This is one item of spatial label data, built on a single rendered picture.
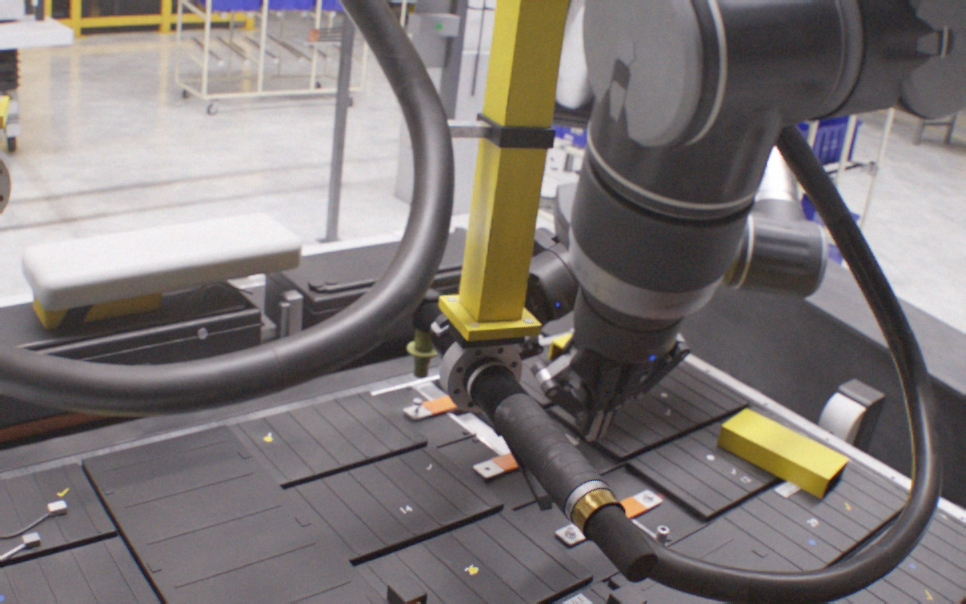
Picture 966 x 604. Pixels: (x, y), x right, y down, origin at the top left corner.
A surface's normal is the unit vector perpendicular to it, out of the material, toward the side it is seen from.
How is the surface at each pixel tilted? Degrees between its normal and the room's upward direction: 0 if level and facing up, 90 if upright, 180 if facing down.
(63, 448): 0
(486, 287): 90
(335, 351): 73
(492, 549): 0
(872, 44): 88
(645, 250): 111
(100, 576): 0
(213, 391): 80
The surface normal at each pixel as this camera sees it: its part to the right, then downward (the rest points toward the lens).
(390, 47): -0.24, 0.04
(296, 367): 0.53, 0.14
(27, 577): 0.11, -0.91
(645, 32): -0.91, 0.24
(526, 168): 0.37, 0.42
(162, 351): 0.60, 0.39
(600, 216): -0.81, 0.37
